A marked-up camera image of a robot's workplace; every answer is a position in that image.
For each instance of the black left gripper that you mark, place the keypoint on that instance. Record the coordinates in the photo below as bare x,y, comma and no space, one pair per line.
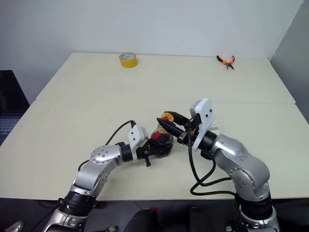
142,151

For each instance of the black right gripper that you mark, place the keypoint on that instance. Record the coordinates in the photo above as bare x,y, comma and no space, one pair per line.
192,128

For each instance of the yellow red bottle cap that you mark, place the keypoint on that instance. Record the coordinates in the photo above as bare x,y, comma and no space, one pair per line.
168,118

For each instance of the dark soy sauce bottle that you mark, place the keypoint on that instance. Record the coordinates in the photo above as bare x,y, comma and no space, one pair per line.
165,141

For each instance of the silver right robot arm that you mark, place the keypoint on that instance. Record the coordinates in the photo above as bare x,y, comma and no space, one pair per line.
243,164

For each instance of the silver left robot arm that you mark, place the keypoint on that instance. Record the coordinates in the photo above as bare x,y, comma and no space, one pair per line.
96,174

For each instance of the clear glass cup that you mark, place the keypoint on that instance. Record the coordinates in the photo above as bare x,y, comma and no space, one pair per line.
219,125

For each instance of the dark rounded shape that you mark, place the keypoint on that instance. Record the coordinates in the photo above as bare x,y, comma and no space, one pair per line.
142,221

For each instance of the yellow tape roll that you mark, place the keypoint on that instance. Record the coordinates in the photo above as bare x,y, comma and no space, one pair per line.
128,60

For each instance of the orange black pliers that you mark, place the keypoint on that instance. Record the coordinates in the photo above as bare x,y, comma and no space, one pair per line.
227,62

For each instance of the dark laptop computer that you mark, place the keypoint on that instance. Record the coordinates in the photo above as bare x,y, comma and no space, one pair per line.
10,104

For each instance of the white shoe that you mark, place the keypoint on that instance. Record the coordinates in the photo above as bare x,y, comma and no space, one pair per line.
16,226

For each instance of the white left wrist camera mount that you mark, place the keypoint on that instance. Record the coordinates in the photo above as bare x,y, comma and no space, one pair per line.
137,136

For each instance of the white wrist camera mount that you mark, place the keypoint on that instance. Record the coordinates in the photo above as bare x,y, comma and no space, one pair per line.
204,113
137,136

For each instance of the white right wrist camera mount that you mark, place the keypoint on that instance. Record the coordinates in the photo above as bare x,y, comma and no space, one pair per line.
204,113

